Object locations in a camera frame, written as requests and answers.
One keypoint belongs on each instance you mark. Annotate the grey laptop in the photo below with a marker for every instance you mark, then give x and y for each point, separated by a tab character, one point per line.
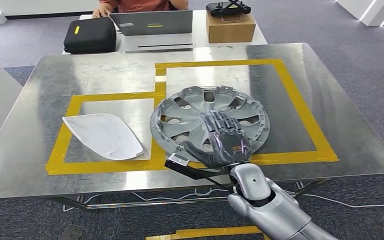
178	20

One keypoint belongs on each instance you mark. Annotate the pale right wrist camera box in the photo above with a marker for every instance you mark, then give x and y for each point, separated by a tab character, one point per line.
178	159

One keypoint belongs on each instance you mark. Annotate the black case yellow label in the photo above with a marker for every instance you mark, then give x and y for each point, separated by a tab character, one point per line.
92	36

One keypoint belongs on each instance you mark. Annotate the person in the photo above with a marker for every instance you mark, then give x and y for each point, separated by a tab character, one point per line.
142	5

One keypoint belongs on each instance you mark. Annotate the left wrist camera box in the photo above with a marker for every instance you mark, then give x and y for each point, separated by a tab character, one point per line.
71	233

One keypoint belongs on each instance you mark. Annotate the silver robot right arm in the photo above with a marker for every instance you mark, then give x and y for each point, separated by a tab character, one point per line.
271	208

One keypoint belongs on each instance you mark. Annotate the grey plastic wheel cover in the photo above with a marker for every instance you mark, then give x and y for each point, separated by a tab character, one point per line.
192	124

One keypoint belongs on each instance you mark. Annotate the white lit plinth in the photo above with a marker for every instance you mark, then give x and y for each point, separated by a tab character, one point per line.
354	8

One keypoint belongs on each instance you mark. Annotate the brown cardboard box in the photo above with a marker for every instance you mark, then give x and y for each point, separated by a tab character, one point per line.
230	30

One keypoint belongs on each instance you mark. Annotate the black right wrist camera bracket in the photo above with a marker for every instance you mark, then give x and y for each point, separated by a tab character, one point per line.
192	172

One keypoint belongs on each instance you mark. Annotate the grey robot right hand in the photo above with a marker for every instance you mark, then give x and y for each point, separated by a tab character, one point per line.
228	149

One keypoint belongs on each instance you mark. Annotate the white flat box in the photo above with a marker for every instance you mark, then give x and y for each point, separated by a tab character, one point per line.
152	39

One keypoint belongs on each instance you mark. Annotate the black remote controller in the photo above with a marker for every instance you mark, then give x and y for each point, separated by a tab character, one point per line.
225	9

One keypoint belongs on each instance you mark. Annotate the person's hand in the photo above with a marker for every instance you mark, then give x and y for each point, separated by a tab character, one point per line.
102	12

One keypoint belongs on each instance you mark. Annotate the white plastic cover part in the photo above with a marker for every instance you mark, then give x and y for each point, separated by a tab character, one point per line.
106	136

